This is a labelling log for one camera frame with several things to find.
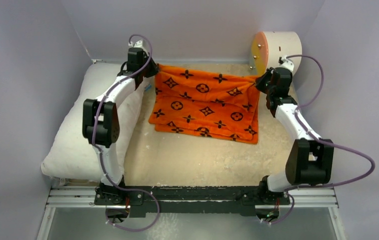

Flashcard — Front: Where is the white cylinder with orange face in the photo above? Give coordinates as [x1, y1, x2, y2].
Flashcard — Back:
[249, 31, 303, 76]

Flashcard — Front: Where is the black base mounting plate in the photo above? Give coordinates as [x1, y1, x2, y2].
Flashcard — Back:
[94, 184, 290, 218]

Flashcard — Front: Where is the blue white pillow tag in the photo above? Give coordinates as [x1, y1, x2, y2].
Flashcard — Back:
[144, 83, 152, 92]

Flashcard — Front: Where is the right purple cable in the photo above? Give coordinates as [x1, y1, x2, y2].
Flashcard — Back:
[261, 54, 376, 226]

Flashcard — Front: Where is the white pillow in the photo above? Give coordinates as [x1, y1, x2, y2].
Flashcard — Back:
[41, 63, 153, 182]

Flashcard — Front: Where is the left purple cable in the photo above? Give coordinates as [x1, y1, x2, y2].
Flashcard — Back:
[91, 34, 161, 233]

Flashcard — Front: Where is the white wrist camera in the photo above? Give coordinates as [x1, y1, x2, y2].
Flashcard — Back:
[128, 39, 145, 49]
[278, 56, 294, 72]

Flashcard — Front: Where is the orange patterned pillowcase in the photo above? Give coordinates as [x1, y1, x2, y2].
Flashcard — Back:
[148, 65, 260, 144]

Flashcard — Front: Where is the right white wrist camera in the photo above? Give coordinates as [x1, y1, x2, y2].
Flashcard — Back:
[278, 56, 294, 72]

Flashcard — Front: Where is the aluminium rail frame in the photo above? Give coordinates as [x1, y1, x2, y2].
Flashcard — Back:
[38, 182, 346, 240]

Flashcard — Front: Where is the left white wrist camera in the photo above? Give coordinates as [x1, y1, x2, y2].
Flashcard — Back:
[128, 39, 145, 49]

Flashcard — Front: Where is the purple cable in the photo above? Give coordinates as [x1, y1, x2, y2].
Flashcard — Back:
[91, 34, 161, 233]
[261, 54, 376, 226]

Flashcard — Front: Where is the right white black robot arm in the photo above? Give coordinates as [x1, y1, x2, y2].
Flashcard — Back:
[255, 67, 334, 204]

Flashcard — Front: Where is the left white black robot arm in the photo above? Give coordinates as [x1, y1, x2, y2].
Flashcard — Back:
[82, 46, 159, 205]

